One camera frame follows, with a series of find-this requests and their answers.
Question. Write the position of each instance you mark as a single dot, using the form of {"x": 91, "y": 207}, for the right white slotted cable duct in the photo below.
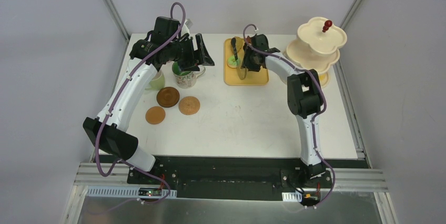
{"x": 292, "y": 196}

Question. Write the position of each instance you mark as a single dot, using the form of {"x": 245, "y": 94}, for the left aluminium frame post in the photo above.
{"x": 117, "y": 19}

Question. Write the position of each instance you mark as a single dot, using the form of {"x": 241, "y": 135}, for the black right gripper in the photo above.
{"x": 250, "y": 59}

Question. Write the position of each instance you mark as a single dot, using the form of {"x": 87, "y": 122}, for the metal tongs with black tips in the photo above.
{"x": 241, "y": 72}

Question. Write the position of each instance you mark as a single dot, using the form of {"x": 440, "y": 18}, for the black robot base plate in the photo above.
{"x": 260, "y": 179}

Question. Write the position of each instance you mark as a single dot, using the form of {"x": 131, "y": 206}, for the yellow plastic tray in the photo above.
{"x": 231, "y": 75}

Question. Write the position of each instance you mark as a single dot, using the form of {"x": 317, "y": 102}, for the green frosted donut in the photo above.
{"x": 233, "y": 61}

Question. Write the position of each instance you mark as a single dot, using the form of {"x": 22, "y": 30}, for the light woven round coaster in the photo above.
{"x": 189, "y": 105}

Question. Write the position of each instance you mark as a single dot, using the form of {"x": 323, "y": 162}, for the floral mug with green inside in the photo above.
{"x": 186, "y": 79}

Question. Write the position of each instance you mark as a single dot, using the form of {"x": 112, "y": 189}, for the yellow cream tart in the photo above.
{"x": 323, "y": 77}

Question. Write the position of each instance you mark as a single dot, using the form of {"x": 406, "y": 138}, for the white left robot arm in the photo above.
{"x": 167, "y": 42}

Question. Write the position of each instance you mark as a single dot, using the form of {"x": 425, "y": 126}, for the orange round coaster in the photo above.
{"x": 155, "y": 115}

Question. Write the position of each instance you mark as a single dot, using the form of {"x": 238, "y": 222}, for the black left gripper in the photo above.
{"x": 190, "y": 52}

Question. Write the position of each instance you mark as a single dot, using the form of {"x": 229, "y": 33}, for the dark brown wooden coaster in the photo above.
{"x": 168, "y": 97}

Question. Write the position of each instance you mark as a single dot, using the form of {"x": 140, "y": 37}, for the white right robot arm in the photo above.
{"x": 304, "y": 96}

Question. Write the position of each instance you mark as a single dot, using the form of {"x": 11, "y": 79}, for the light green mug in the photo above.
{"x": 158, "y": 82}

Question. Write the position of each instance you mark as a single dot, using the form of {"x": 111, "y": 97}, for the cream three-tier cake stand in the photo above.
{"x": 317, "y": 46}

